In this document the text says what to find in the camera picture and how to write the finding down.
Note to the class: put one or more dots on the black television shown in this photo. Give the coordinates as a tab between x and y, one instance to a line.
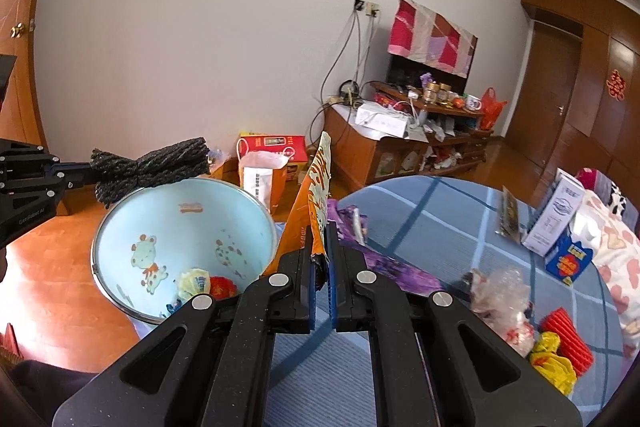
400	72

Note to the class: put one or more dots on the light blue cartoon basin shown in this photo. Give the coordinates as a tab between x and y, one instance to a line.
165	227

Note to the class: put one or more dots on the yellow plastic wrapper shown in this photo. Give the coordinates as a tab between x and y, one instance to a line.
550	357

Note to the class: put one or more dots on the pink heart quilt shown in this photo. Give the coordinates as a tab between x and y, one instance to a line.
610	247

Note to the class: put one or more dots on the red paper decoration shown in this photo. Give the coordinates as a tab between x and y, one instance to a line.
618	83

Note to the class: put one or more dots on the blue packet red label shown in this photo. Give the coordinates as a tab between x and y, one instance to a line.
567	264

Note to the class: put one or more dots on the brown wooden door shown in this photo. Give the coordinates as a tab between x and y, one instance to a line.
545	97

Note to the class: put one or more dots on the red cardboard box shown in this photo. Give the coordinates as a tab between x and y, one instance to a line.
285	149

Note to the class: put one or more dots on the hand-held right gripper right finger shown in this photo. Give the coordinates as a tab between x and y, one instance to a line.
332	292

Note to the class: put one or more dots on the red foam fruit net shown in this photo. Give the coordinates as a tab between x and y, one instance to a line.
565	327

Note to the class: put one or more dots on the red paper bag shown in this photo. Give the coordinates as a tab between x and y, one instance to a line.
10	342

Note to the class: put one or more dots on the brass cupboard knob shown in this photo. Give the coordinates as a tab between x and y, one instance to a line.
18	29

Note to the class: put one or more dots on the clear bag of candies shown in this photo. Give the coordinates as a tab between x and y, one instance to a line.
216	157

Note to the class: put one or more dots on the gold lid glass jar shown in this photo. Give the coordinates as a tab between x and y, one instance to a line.
444	94
431	93

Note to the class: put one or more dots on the orange white paper bag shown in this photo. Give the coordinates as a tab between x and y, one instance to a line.
260	182

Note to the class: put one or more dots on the orange snack packet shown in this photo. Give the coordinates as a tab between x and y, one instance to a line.
312	197

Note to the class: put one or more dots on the clear plastic bag red print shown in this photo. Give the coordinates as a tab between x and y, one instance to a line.
502	292

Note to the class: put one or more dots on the wall socket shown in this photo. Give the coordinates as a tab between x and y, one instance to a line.
370	8

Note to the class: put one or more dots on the blue plaid bed sheet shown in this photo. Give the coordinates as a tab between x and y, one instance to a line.
440	227

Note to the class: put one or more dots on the yellow white crumpled wrapper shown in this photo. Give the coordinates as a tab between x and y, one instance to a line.
195	282

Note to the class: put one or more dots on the black white spotted cloth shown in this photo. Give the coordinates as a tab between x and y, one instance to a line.
617	203

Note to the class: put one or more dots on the purple printed plastic wrapper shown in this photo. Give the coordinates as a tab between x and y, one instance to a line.
400	269

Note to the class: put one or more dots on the white carton box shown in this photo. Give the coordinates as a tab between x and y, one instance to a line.
555	217

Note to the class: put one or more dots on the orange plastic bag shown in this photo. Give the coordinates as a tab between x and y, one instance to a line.
492	109

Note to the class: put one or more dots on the wooden television cabinet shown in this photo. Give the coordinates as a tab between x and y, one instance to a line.
360	152

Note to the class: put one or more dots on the brown wooden wardrobe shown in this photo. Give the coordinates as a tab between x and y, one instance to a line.
600	132

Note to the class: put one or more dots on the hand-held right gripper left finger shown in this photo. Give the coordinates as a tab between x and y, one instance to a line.
315	292

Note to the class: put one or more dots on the red crumpled wrapper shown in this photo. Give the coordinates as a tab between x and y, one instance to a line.
222	288

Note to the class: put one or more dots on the person's dark trouser leg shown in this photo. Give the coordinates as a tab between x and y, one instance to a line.
45	387

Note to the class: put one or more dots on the white flat box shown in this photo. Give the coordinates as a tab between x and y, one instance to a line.
385	122

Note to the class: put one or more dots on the small purple foil wrapper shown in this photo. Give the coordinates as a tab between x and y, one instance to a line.
352	222

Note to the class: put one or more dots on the white printed mug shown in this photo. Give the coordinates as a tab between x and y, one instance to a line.
474	103

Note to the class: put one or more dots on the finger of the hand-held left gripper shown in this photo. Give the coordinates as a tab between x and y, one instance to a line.
75	167
80	180

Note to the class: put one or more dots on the television with red cloth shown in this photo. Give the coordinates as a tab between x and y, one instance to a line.
425	32

